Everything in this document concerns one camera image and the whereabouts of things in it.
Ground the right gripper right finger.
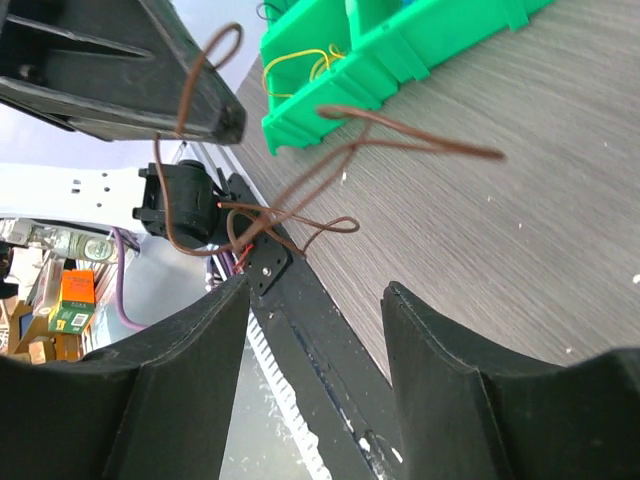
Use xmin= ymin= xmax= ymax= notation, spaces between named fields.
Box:
xmin=381 ymin=282 xmax=639 ymax=479

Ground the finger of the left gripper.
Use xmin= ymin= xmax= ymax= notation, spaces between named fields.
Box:
xmin=1 ymin=0 xmax=246 ymax=145

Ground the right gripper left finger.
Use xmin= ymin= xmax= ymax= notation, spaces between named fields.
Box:
xmin=1 ymin=276 xmax=250 ymax=480

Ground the brown thin cable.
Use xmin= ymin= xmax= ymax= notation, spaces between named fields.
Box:
xmin=153 ymin=22 xmax=506 ymax=259

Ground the yellow thin cable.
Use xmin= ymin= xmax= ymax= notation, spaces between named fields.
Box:
xmin=262 ymin=43 xmax=347 ymax=100

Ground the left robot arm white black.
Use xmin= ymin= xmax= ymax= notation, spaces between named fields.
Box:
xmin=1 ymin=1 xmax=246 ymax=249

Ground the orange green cardboard box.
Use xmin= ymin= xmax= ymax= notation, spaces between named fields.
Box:
xmin=48 ymin=270 xmax=96 ymax=335

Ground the green compartment tray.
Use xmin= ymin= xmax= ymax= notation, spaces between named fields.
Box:
xmin=260 ymin=0 xmax=548 ymax=154

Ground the slotted white cable duct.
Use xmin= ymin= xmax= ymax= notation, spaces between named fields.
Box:
xmin=246 ymin=311 xmax=332 ymax=480

